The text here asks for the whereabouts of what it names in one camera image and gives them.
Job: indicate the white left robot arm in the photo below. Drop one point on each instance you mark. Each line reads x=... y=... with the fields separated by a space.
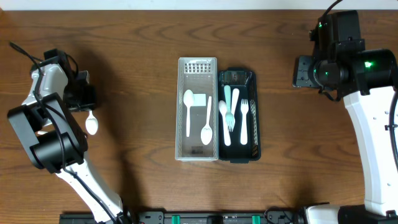
x=52 y=124

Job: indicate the white plastic spoon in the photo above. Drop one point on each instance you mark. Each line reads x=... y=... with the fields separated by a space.
x=223 y=110
x=91 y=123
x=206 y=132
x=188 y=100

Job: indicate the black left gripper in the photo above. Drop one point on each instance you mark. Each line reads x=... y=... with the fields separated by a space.
x=90 y=102

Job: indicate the white plastic fork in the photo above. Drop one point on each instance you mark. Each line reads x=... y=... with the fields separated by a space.
x=235 y=97
x=229 y=116
x=244 y=133

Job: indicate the dark green plastic basket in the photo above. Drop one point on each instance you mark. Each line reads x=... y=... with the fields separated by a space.
x=245 y=81

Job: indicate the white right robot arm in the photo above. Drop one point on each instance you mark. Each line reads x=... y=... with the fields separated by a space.
x=366 y=82

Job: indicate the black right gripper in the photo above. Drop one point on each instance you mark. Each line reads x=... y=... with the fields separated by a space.
x=301 y=77

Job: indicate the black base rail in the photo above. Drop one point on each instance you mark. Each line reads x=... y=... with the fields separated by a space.
x=273 y=215

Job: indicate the clear perforated plastic basket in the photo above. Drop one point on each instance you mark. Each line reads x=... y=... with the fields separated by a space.
x=198 y=74

